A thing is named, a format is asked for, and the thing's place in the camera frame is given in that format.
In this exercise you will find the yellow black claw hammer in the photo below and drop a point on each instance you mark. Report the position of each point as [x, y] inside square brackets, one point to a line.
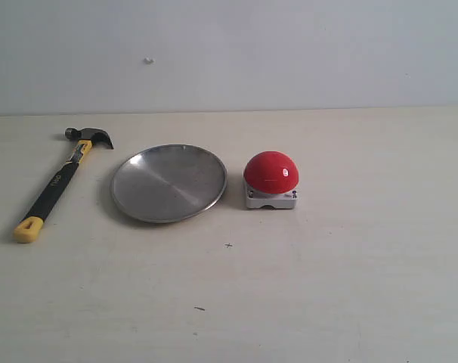
[29, 228]

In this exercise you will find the round steel plate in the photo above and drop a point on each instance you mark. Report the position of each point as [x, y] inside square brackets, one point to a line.
[168, 183]

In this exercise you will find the red dome push button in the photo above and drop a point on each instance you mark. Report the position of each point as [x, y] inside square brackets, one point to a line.
[270, 180]

